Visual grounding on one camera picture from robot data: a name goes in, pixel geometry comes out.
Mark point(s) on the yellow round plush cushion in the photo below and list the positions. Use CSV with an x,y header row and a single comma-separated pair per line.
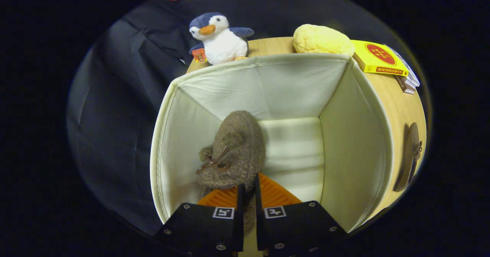
x,y
321,39

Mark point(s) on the cream fabric storage box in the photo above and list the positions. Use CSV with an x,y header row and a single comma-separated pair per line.
x,y
291,88

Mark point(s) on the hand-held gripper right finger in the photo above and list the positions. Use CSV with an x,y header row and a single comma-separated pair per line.
x,y
258,218

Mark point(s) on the penguin plush toy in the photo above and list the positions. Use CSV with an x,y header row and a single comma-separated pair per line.
x,y
224,43

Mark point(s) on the brown fuzzy shoe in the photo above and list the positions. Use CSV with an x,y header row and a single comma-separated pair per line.
x,y
237,146
411,157

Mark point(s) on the yellow book with red circle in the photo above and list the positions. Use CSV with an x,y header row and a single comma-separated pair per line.
x,y
377,56

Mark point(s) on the brown-spined book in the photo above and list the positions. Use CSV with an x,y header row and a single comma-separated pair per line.
x,y
404,85

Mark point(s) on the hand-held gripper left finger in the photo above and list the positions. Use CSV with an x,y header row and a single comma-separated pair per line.
x,y
240,218

